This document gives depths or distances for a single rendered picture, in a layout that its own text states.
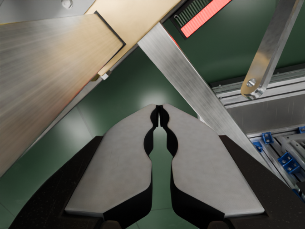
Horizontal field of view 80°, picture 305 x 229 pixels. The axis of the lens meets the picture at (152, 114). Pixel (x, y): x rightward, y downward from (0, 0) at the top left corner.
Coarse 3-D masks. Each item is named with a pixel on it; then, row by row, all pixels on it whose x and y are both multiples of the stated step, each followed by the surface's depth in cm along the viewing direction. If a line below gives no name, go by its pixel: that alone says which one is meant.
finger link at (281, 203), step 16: (224, 144) 8; (240, 160) 7; (256, 160) 7; (256, 176) 7; (272, 176) 7; (256, 192) 6; (272, 192) 6; (288, 192) 6; (272, 208) 6; (288, 208) 6; (304, 208) 6; (240, 224) 5; (256, 224) 5; (272, 224) 5; (288, 224) 5; (304, 224) 5
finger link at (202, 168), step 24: (168, 120) 10; (192, 120) 10; (168, 144) 10; (192, 144) 8; (216, 144) 8; (192, 168) 7; (216, 168) 7; (192, 192) 6; (216, 192) 6; (240, 192) 6; (192, 216) 7; (216, 216) 6; (240, 216) 6
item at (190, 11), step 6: (198, 0) 29; (204, 0) 29; (210, 0) 29; (192, 6) 30; (198, 6) 30; (186, 12) 30; (192, 12) 30; (180, 18) 31; (186, 18) 31; (180, 24) 31
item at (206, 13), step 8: (216, 0) 29; (224, 0) 29; (208, 8) 30; (216, 8) 30; (200, 16) 30; (208, 16) 30; (192, 24) 31; (200, 24) 31; (184, 32) 32; (192, 32) 32
